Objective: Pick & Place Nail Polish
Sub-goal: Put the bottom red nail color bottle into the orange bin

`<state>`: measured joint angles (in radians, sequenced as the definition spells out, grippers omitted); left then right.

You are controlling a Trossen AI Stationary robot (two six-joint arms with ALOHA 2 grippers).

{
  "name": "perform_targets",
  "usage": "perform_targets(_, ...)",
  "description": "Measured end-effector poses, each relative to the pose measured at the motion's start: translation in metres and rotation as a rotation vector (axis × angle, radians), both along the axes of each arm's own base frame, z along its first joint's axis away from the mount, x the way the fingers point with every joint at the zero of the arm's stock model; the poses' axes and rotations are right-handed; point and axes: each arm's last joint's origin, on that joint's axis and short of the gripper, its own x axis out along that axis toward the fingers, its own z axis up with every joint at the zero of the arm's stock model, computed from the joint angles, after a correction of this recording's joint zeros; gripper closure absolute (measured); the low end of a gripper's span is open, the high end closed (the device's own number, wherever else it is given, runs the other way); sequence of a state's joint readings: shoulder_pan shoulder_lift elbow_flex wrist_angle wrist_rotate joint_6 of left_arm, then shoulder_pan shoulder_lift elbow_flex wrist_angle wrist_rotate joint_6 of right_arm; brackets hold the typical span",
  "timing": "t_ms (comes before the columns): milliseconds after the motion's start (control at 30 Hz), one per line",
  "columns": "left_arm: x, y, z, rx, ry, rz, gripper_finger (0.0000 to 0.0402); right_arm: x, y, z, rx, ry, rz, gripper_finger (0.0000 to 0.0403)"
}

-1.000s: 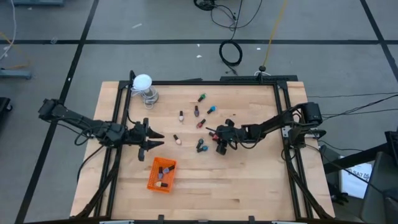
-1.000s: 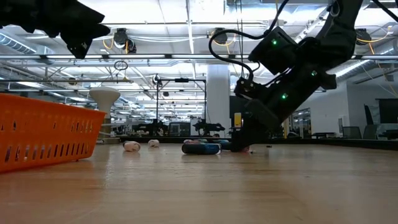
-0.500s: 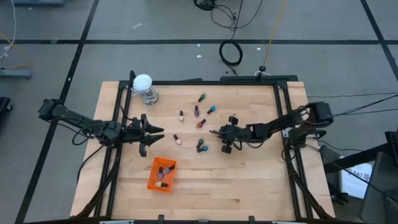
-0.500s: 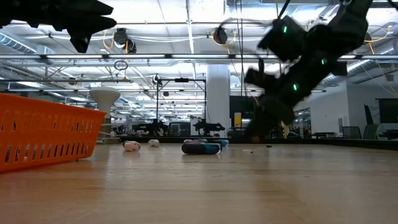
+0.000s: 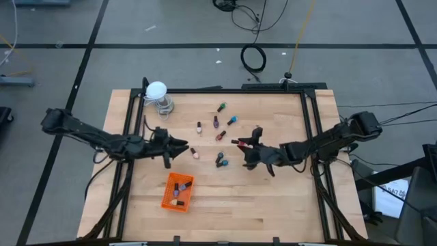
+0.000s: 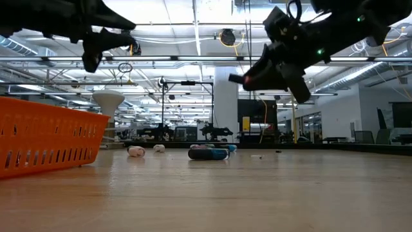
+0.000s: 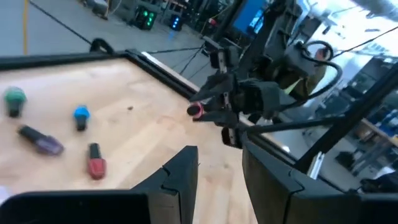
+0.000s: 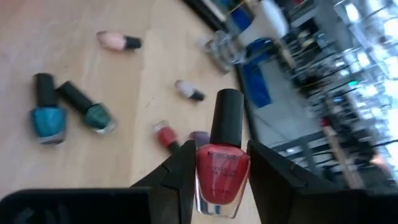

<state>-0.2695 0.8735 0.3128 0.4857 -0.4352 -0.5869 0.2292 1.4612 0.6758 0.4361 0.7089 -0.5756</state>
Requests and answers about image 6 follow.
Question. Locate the black cabinet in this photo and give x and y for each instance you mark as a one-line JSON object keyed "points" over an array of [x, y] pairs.
{"points": [[257, 109]]}

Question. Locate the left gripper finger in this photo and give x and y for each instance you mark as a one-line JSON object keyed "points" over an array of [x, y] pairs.
{"points": [[112, 22], [116, 39]]}

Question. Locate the green nail polish bottle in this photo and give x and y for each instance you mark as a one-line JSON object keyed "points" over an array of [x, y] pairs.
{"points": [[210, 145]]}

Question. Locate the teal blue nail polish bottle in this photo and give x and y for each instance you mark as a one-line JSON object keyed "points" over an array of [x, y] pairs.
{"points": [[231, 148]]}

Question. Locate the pale pink nail polish bottle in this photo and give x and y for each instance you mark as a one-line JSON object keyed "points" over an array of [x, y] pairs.
{"points": [[136, 151]]}

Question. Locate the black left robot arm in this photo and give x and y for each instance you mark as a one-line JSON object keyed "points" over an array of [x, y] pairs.
{"points": [[32, 16]]}

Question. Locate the grey ceiling beam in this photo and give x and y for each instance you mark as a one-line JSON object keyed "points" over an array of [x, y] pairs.
{"points": [[48, 83]]}

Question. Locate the white mushroom-shaped lamp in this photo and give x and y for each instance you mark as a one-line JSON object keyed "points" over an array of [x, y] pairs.
{"points": [[108, 98]]}

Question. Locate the yellow sign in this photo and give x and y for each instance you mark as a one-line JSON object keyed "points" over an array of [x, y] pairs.
{"points": [[246, 123]]}

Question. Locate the black monitor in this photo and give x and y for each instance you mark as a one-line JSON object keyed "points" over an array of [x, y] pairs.
{"points": [[402, 114]]}

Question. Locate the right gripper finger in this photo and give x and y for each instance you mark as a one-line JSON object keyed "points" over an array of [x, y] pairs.
{"points": [[265, 66], [267, 83]]}

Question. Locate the black metal table frame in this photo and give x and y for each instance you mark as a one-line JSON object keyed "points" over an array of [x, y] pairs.
{"points": [[322, 146]]}

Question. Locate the silver ceiling duct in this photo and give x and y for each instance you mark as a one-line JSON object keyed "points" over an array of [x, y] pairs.
{"points": [[13, 43], [354, 74]]}

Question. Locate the white round column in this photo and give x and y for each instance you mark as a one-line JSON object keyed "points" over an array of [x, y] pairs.
{"points": [[226, 106]]}

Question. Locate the long ceiling light strip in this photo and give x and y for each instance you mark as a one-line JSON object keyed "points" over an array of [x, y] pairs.
{"points": [[145, 58], [135, 93]]}

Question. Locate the purple nail polish bottle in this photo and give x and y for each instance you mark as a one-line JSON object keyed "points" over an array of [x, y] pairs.
{"points": [[197, 146]]}

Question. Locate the black background robot arm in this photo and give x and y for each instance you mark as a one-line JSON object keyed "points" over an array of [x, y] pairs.
{"points": [[157, 132], [214, 130]]}

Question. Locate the black rig frame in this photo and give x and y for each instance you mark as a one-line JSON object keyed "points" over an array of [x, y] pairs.
{"points": [[187, 82]]}

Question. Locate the orange plastic basket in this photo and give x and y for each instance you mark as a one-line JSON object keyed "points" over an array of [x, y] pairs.
{"points": [[48, 135]]}

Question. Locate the grey mesh chair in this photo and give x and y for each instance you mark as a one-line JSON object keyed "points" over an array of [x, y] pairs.
{"points": [[363, 137], [383, 137]]}

